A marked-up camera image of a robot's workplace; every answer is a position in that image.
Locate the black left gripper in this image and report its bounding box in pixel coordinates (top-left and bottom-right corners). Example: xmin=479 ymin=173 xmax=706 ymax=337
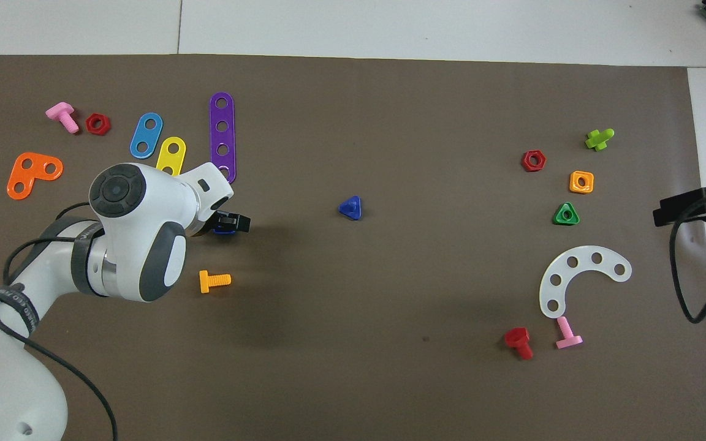
xmin=197 ymin=210 xmax=251 ymax=237

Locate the blue triangular-head plastic bolt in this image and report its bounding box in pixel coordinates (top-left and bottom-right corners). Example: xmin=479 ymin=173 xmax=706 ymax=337
xmin=338 ymin=195 xmax=364 ymax=221

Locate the orange plastic toy bolt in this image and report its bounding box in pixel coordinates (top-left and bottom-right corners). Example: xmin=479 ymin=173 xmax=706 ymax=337
xmin=199 ymin=269 xmax=232 ymax=295

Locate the purple four-hole plastic plate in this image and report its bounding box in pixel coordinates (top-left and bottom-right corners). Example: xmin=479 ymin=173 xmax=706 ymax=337
xmin=209 ymin=92 xmax=237 ymax=186

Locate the yellow three-hole plastic plate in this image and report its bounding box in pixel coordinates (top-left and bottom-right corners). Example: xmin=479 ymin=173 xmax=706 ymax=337
xmin=156 ymin=136 xmax=188 ymax=178

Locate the light green cross-head bolt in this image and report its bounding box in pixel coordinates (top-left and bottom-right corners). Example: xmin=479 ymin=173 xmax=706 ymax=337
xmin=585 ymin=128 xmax=615 ymax=152

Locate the white curved five-hole plate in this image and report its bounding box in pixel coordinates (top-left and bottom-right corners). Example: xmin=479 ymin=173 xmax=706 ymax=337
xmin=539 ymin=246 xmax=633 ymax=320

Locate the orange square plastic nut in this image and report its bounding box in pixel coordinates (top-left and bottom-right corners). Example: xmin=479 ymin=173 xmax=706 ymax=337
xmin=569 ymin=170 xmax=595 ymax=195

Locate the blue two-hole plastic plate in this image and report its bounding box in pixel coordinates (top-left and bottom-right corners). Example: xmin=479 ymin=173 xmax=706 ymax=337
xmin=129 ymin=112 xmax=164 ymax=160

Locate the green triangular plastic nut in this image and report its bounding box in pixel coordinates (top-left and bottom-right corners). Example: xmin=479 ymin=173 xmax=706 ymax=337
xmin=552 ymin=202 xmax=581 ymax=226

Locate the brown table mat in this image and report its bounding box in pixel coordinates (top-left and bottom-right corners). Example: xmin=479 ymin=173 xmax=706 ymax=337
xmin=0 ymin=54 xmax=706 ymax=441

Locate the pink plastic toy bolt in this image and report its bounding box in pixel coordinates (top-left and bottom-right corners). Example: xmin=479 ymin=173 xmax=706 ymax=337
xmin=45 ymin=102 xmax=80 ymax=135
xmin=555 ymin=315 xmax=584 ymax=350

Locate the orange heart-shaped plastic plate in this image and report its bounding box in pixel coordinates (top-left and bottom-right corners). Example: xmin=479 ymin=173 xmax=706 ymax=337
xmin=7 ymin=152 xmax=64 ymax=201

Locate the red hexagonal-head plastic bolt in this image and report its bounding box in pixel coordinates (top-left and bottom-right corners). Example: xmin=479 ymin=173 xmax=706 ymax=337
xmin=504 ymin=327 xmax=535 ymax=361

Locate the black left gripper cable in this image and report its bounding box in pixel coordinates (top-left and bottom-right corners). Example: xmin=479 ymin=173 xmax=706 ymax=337
xmin=0 ymin=202 xmax=120 ymax=441

